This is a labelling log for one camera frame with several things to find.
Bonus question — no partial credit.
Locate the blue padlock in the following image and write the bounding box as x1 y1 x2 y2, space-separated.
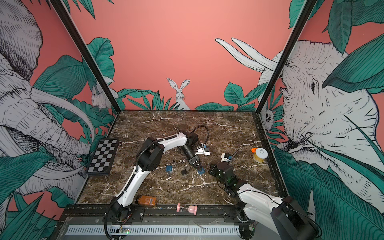
197 168 205 175
166 165 174 174

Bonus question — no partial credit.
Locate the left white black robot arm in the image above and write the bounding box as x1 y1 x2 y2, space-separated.
104 131 203 223

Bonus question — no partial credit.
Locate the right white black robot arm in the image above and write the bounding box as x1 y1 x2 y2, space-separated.
209 162 323 240

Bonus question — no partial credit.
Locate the pink hourglass timer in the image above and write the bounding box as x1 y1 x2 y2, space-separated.
177 203 198 216

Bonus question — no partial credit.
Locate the amber brown bottle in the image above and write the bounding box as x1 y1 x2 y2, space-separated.
136 195 157 208

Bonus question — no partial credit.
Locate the black white checkerboard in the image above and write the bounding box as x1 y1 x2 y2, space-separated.
87 138 120 176

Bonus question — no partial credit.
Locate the white perforated strip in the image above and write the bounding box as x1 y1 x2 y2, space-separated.
65 225 240 237

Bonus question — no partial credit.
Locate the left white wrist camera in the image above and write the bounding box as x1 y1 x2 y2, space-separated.
195 144 211 156

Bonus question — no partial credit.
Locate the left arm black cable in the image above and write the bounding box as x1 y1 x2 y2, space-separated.
190 124 211 146

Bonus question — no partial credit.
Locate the black mounting rail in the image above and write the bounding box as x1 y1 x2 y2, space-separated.
59 204 250 225

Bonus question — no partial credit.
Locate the right black frame post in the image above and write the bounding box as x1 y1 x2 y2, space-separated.
256 0 317 114

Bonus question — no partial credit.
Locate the black frame post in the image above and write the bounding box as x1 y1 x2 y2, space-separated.
256 0 317 114
50 0 121 114

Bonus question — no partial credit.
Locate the left black frame post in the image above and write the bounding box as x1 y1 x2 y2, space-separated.
50 0 121 114

